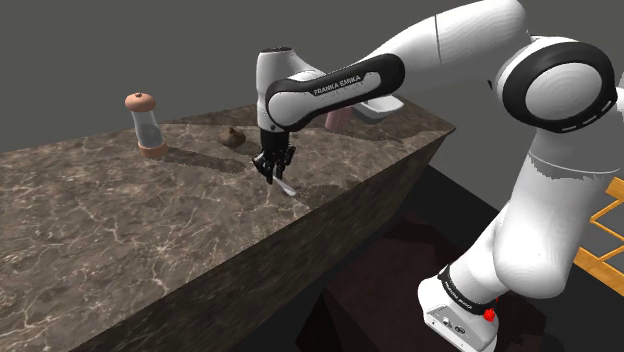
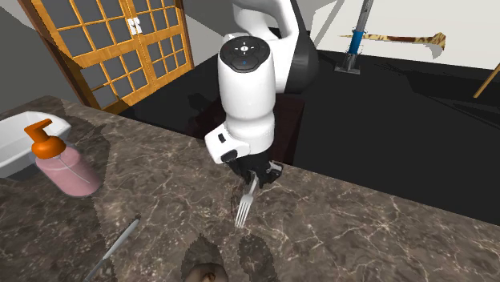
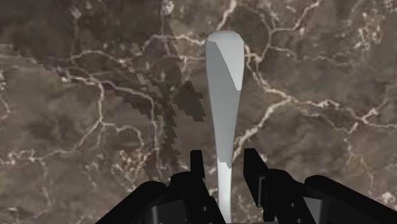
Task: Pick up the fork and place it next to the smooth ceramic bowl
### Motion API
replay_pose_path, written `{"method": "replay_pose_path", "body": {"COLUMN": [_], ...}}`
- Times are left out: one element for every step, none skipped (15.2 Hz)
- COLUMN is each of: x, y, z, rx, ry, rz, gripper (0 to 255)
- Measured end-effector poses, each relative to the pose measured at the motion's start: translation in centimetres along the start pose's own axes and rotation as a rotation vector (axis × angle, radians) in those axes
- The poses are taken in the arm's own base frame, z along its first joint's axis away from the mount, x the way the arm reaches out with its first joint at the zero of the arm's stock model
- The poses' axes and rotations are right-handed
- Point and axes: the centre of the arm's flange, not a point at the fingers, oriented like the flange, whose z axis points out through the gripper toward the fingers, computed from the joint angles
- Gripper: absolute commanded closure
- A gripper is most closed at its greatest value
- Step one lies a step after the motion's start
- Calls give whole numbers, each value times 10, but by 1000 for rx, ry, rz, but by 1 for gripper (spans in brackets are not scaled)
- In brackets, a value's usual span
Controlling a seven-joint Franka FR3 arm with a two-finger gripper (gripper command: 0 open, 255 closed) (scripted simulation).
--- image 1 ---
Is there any white utensil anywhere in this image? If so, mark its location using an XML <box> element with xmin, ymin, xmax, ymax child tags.
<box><xmin>272</xmin><ymin>175</ymin><xmax>298</xmax><ymax>198</ymax></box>

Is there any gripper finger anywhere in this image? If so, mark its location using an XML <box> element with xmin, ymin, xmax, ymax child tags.
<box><xmin>251</xmin><ymin>151</ymin><xmax>275</xmax><ymax>186</ymax></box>
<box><xmin>276</xmin><ymin>146</ymin><xmax>297</xmax><ymax>180</ymax></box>

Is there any white dish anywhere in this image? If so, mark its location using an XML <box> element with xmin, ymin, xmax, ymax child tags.
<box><xmin>351</xmin><ymin>94</ymin><xmax>406</xmax><ymax>125</ymax></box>

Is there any pink cup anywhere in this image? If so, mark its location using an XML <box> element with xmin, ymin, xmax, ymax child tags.
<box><xmin>324</xmin><ymin>107</ymin><xmax>355</xmax><ymax>132</ymax></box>

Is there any dark red robot stand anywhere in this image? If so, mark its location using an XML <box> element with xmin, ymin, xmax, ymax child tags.
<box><xmin>295</xmin><ymin>210</ymin><xmax>550</xmax><ymax>352</ymax></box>

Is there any glass grinder with terracotta cap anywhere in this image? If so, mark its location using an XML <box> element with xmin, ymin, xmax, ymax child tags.
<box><xmin>124</xmin><ymin>91</ymin><xmax>169</xmax><ymax>159</ymax></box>

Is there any yellow wooden frame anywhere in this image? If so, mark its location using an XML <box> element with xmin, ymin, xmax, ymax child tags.
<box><xmin>573</xmin><ymin>176</ymin><xmax>624</xmax><ymax>297</ymax></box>

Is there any brown round lumpy object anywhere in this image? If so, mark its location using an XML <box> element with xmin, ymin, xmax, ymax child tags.
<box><xmin>219</xmin><ymin>126</ymin><xmax>247</xmax><ymax>149</ymax></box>

